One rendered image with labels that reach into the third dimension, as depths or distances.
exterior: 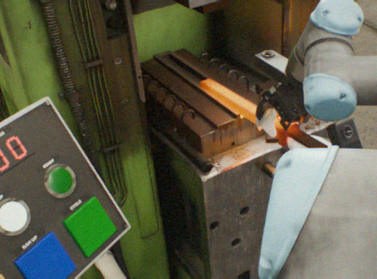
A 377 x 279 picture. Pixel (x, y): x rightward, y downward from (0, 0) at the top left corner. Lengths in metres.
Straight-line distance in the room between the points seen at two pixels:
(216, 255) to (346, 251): 0.89
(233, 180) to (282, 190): 0.76
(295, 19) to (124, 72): 0.48
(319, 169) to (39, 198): 0.55
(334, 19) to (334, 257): 0.49
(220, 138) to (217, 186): 0.11
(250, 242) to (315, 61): 0.65
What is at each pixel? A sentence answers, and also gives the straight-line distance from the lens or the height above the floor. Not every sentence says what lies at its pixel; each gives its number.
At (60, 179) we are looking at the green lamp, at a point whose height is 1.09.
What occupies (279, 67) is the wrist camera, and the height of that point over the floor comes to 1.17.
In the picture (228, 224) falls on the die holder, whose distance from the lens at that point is 1.23.
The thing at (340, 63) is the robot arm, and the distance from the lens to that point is 0.79.
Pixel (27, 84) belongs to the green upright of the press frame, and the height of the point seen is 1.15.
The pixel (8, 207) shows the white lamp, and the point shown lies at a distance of 0.83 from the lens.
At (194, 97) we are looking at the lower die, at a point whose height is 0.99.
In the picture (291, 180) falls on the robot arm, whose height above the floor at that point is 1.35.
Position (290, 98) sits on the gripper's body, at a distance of 0.98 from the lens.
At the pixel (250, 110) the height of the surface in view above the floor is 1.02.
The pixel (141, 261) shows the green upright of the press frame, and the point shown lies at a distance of 1.45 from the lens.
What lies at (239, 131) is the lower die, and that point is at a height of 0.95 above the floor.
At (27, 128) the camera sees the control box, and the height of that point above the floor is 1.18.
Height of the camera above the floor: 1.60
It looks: 34 degrees down
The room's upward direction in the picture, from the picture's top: 6 degrees counter-clockwise
